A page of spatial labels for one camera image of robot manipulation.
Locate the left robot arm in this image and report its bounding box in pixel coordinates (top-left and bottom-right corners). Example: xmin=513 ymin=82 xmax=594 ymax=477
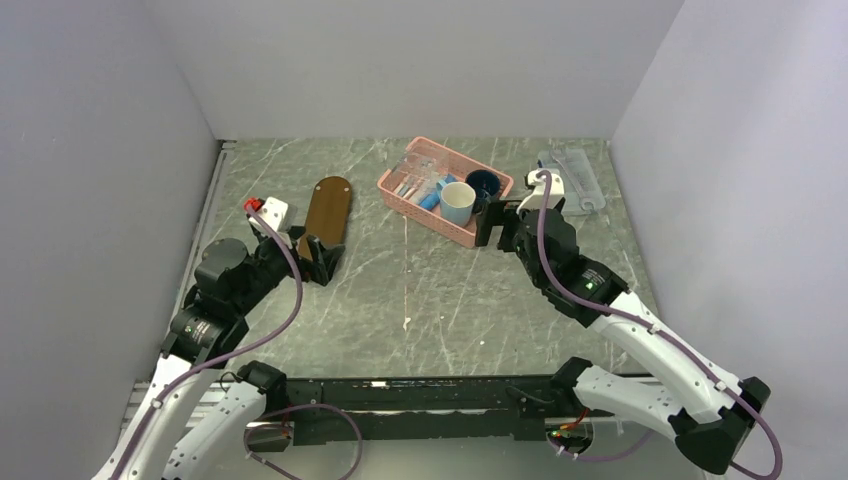
xmin=95 ymin=235 xmax=345 ymax=479

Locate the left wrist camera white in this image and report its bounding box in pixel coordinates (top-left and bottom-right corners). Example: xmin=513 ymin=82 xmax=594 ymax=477
xmin=244 ymin=197 xmax=297 ymax=233

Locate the brown wooden oval tray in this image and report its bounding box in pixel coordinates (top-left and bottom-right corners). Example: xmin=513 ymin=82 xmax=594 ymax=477
xmin=298 ymin=176 xmax=353 ymax=259

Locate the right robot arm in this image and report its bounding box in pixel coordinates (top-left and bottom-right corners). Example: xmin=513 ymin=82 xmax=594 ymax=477
xmin=475 ymin=200 xmax=771 ymax=475

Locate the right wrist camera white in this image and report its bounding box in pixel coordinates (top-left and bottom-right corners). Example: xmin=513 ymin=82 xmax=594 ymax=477
xmin=517 ymin=169 xmax=565 ymax=214

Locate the clear plastic storage box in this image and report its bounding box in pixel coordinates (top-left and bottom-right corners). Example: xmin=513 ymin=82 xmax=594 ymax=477
xmin=537 ymin=147 xmax=606 ymax=216

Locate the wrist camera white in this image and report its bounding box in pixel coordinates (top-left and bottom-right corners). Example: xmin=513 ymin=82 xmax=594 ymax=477
xmin=517 ymin=169 xmax=565 ymax=214
xmin=244 ymin=197 xmax=297 ymax=233

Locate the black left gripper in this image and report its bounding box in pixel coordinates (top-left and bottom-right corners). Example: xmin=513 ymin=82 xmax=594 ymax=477
xmin=235 ymin=225 xmax=344 ymax=314

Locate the dark blue mug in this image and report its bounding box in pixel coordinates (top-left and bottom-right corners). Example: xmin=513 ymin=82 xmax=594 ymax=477
xmin=465 ymin=169 xmax=501 ymax=202

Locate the blue toothpaste tube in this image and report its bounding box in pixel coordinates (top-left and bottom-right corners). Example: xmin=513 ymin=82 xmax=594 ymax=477
xmin=418 ymin=174 xmax=456 ymax=211

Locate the light blue mug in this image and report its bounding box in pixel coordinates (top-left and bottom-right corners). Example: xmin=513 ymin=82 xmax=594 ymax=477
xmin=439 ymin=181 xmax=476 ymax=227

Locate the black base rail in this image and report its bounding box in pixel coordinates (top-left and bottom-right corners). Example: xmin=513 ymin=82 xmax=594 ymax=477
xmin=267 ymin=375 xmax=587 ymax=446

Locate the clear acrylic holder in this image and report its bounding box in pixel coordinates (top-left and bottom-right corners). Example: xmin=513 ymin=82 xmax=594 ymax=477
xmin=381 ymin=152 xmax=449 ymax=204

